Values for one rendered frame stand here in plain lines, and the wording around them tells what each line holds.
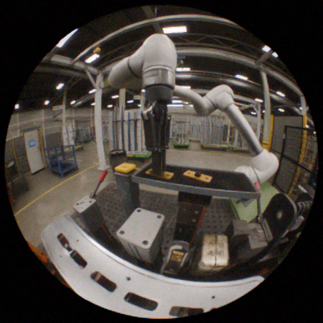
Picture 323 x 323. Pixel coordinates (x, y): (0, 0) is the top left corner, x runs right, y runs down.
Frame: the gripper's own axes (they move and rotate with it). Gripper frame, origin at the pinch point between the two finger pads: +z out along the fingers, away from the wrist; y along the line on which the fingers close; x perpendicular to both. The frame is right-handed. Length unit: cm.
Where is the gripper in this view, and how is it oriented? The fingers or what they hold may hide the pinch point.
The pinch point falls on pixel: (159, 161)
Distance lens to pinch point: 30.5
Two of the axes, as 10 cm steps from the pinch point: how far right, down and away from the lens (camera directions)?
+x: 8.9, 1.5, -4.3
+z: 0.0, 9.4, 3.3
